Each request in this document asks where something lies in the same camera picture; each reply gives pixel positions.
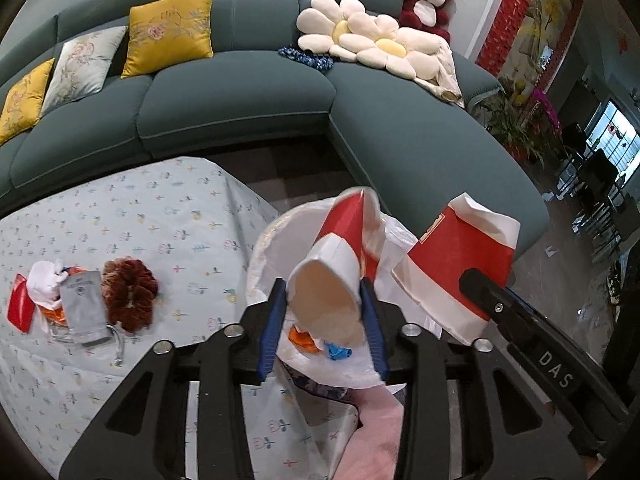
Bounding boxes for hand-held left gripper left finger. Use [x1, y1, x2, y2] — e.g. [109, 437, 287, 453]
[59, 277, 288, 480]

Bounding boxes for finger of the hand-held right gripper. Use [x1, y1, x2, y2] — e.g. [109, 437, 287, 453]
[459, 267, 538, 343]

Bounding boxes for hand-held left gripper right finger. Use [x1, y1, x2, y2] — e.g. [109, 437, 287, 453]
[357, 277, 588, 480]

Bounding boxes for orange plastic bag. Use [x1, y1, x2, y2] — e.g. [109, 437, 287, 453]
[287, 324, 323, 353]

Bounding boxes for red white paper bag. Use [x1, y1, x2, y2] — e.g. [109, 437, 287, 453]
[391, 192, 521, 346]

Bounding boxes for red white paper cup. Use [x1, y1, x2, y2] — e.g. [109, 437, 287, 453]
[286, 187, 381, 346]

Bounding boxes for bin with white plastic bag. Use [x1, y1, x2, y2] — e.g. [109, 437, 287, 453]
[247, 197, 441, 391]

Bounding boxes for brown fluffy scrunchie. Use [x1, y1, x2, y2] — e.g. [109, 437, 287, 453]
[101, 256, 160, 335]

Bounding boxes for grey drawstring pouch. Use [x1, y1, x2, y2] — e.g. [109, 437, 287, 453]
[59, 269, 126, 366]

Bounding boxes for orange white wrapper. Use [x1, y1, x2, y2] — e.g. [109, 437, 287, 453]
[39, 305, 68, 333]

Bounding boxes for white cotton glove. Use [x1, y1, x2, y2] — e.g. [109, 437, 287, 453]
[27, 259, 68, 308]

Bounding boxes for red packet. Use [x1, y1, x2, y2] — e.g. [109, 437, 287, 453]
[6, 274, 41, 333]

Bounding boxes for pink fleece blanket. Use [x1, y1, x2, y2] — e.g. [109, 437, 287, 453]
[330, 385, 416, 480]

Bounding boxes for dark dining chairs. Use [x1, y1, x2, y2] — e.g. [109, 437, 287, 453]
[555, 150, 640, 266]

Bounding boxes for potted flowering plant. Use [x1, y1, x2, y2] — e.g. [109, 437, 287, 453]
[485, 77, 566, 166]

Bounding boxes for beige folded blanket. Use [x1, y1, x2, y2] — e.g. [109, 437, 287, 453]
[415, 40, 466, 108]

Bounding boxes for green curved sofa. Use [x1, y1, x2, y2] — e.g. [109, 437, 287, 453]
[0, 0, 551, 256]

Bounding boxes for blue patterned cloth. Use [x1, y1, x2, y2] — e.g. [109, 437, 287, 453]
[277, 46, 335, 72]

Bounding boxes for red monkey plush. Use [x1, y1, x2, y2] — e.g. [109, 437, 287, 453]
[397, 0, 456, 43]

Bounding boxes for yellow embroidered cushion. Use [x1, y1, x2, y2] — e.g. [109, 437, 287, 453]
[0, 57, 56, 147]
[121, 0, 216, 79]

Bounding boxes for grey embroidered cushion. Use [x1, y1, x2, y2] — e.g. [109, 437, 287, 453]
[40, 25, 128, 116]

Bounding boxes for large wall painting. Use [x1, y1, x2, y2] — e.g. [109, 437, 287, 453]
[515, 0, 583, 106]

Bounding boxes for red wall hanging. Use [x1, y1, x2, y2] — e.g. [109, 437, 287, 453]
[475, 0, 543, 78]

